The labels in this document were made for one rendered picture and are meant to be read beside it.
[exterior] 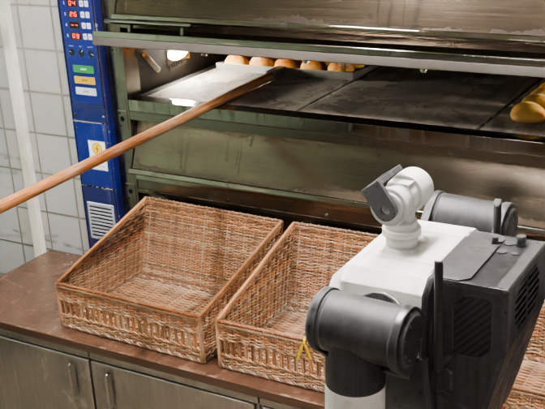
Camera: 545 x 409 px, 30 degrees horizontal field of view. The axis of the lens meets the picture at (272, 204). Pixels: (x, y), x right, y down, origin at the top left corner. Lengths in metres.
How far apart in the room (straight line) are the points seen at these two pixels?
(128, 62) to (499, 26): 1.29
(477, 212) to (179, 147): 1.72
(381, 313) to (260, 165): 1.80
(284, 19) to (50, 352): 1.25
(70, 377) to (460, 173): 1.33
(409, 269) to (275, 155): 1.65
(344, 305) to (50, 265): 2.36
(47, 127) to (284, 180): 0.98
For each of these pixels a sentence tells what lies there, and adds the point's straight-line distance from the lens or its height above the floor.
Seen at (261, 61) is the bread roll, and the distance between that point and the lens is 3.65.
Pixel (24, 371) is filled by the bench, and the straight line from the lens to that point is 3.40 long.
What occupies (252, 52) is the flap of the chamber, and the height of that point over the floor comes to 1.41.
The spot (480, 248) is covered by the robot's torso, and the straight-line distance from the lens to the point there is 1.64.
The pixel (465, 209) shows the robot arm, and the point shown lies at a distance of 1.82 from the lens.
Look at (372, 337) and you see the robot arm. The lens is 1.43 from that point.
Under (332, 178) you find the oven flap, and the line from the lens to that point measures 3.07.
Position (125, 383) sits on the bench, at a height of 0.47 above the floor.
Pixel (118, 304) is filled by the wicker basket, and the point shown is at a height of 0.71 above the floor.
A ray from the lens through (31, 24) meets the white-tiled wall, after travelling 3.64.
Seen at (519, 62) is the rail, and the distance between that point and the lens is 2.60.
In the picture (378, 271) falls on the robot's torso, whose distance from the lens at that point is 1.57.
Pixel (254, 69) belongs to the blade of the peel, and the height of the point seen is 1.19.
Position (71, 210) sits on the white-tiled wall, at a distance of 3.76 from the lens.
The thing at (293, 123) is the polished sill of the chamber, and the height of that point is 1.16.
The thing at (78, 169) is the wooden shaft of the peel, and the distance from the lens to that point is 2.71.
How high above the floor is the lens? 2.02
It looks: 21 degrees down
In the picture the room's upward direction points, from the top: 3 degrees counter-clockwise
